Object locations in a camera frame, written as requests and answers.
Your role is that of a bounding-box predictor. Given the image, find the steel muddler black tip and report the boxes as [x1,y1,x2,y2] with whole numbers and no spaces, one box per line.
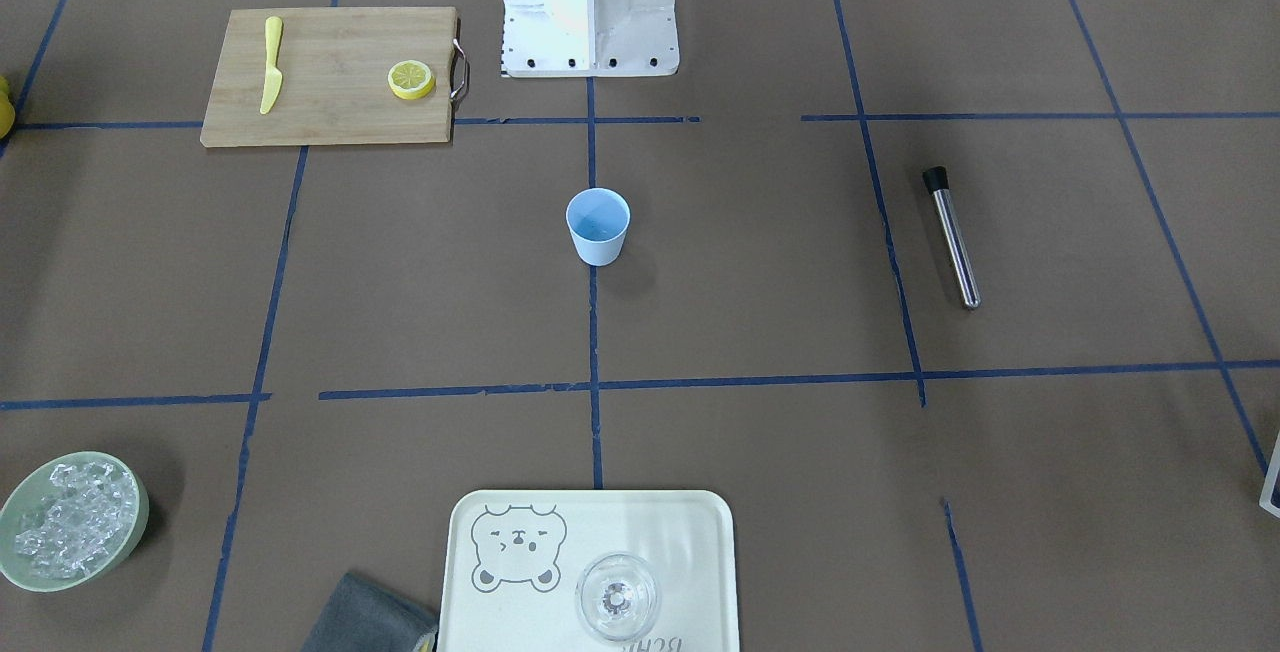
[922,167,982,310]

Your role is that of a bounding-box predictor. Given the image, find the light blue paper cup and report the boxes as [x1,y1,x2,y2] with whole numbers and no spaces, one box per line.
[564,188,631,266]

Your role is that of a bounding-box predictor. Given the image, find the lemon half on board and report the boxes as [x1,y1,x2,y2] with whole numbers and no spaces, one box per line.
[387,59,436,100]

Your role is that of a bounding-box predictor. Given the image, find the cream bear tray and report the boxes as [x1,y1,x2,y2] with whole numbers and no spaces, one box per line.
[436,491,740,651]

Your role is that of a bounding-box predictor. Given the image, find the clear wine glass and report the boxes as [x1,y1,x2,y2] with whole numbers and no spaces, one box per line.
[576,552,662,646]

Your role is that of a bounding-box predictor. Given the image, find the bamboo cutting board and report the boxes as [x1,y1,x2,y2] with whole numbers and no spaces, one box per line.
[200,8,465,149]

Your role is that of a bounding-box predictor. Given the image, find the grey folded cloth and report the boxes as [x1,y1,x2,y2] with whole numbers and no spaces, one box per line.
[301,573,439,651]

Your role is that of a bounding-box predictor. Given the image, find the yellow plastic knife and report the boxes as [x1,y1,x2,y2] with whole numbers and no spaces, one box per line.
[259,17,283,115]

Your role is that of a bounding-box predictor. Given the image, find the green bowl of ice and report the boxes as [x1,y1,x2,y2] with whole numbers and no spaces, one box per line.
[1,451,150,593]

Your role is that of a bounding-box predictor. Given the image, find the whole yellow lemons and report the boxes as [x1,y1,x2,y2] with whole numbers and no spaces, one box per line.
[0,76,17,140]

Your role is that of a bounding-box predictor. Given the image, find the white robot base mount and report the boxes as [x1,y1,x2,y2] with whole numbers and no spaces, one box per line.
[500,0,681,78]

